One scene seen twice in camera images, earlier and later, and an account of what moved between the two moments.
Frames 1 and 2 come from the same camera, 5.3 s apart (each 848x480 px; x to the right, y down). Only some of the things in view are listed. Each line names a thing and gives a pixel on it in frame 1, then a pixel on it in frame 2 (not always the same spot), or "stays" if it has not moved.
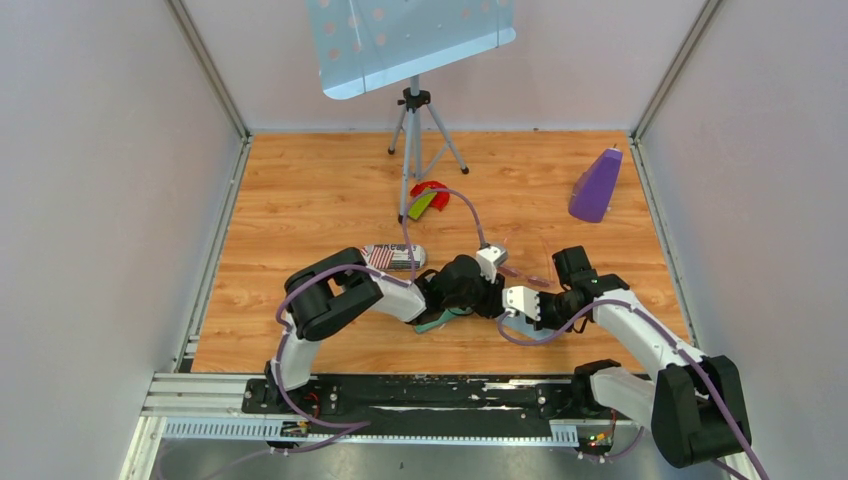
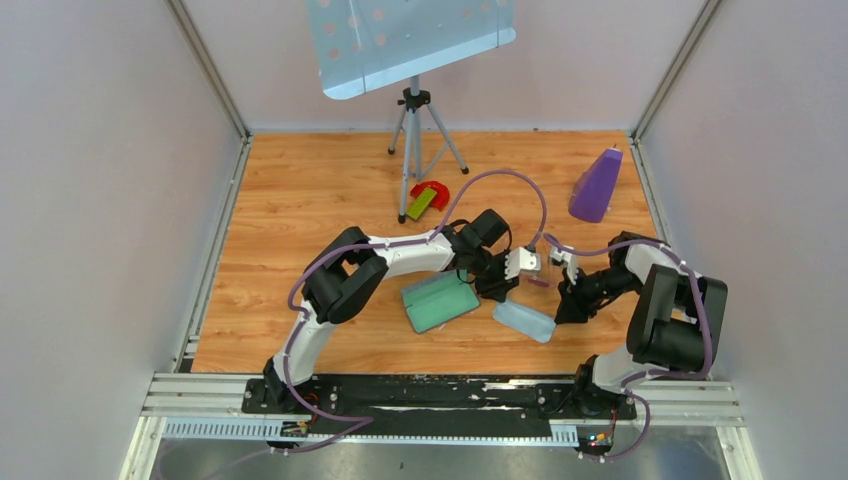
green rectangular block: [418, 207] stays
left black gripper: [491, 306] -> [497, 288]
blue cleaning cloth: [521, 324] stays
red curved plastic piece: [441, 199] stays
